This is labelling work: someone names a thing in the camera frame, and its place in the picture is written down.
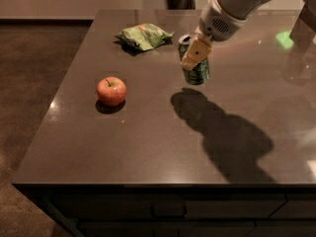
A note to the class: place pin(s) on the green soda can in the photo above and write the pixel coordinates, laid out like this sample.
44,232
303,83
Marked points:
199,74

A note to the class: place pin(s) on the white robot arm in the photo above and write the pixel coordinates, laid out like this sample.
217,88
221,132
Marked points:
308,13

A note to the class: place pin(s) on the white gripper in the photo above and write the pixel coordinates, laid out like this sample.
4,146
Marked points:
215,23

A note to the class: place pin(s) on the dark counter cabinet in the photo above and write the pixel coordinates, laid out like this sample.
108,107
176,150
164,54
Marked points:
126,211

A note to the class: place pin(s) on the green chip bag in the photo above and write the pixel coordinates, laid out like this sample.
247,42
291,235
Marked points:
144,36

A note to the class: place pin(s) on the red apple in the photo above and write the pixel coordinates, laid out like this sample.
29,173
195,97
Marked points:
111,91

